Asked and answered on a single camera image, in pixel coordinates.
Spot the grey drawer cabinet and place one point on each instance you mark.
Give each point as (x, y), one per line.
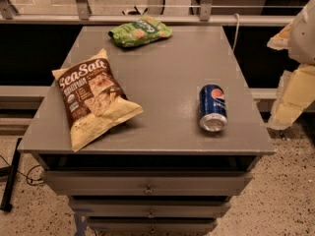
(165, 78)

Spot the green chip bag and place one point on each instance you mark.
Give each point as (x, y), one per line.
(143, 31)

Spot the middle grey drawer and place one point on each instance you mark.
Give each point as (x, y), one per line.
(150, 208)

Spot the top grey drawer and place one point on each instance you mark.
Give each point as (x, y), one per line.
(147, 184)

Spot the grey drawer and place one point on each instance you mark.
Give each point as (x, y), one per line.
(152, 226)
(150, 208)
(147, 184)

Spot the brown sea salt chip bag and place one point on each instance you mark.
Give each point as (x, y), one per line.
(93, 100)

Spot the black floor stand leg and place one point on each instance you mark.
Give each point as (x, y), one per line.
(11, 172)

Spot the blue pepsi can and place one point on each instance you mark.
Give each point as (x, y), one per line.
(212, 110)

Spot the bottom grey drawer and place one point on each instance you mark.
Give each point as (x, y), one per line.
(152, 226)

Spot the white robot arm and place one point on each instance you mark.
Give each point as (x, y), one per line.
(296, 89)

